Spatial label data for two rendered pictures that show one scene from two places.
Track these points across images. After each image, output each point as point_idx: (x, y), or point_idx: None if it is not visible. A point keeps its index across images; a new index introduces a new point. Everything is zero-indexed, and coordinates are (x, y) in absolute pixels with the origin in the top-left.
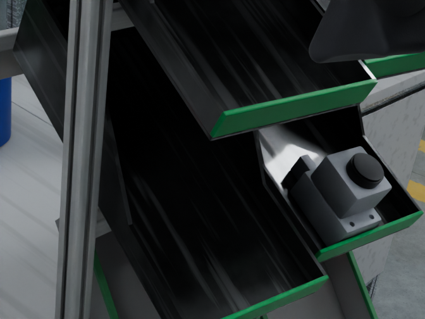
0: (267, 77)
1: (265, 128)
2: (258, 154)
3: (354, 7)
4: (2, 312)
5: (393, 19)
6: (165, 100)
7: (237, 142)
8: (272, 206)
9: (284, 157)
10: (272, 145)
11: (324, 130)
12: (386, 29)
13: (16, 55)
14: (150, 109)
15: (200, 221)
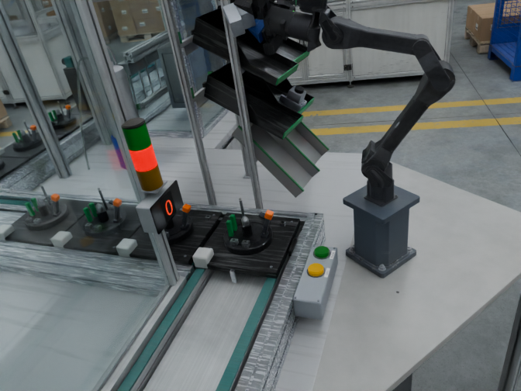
0: (277, 71)
1: None
2: (274, 95)
3: (312, 42)
4: (199, 195)
5: (316, 42)
6: None
7: (267, 95)
8: (282, 106)
9: (276, 98)
10: None
11: (280, 88)
12: (316, 43)
13: (205, 96)
14: None
15: (269, 115)
